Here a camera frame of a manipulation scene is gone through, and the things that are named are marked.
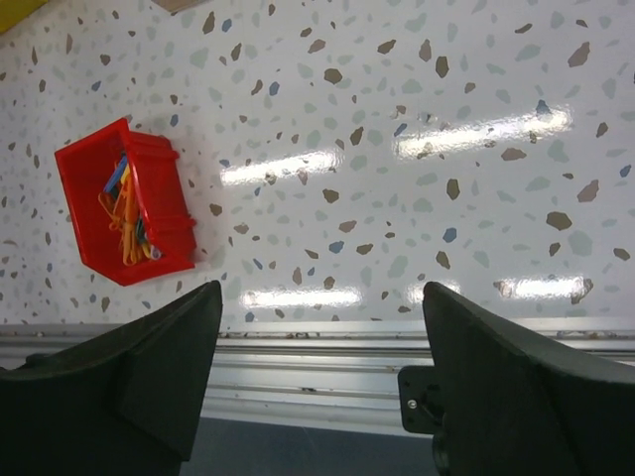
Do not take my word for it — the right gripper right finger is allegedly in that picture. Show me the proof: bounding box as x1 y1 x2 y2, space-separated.
423 282 634 475

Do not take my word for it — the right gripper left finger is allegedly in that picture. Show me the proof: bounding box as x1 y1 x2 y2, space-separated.
1 281 222 475

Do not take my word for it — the colourful clothespins pile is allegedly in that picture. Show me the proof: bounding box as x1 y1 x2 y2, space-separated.
98 153 163 267

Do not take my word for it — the red clothespin bin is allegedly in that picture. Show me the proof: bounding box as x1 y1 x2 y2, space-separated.
55 118 196 286

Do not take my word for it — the aluminium rail frame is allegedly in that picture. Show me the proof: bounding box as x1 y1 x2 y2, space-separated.
1 317 634 436

